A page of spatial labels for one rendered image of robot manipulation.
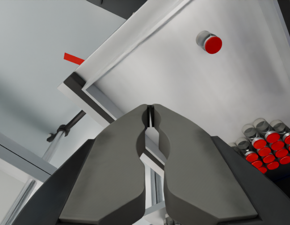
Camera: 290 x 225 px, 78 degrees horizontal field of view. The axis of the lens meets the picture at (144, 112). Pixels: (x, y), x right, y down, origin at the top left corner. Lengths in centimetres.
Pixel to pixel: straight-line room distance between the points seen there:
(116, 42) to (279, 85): 27
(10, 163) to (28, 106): 59
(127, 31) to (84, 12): 93
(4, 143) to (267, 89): 111
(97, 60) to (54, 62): 105
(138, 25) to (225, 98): 19
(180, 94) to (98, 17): 94
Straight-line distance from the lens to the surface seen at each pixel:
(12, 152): 115
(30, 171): 114
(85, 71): 31
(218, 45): 25
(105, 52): 29
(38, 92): 148
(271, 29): 32
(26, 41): 138
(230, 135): 40
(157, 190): 82
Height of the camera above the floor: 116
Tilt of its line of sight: 58 degrees down
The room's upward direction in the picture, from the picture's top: 180 degrees clockwise
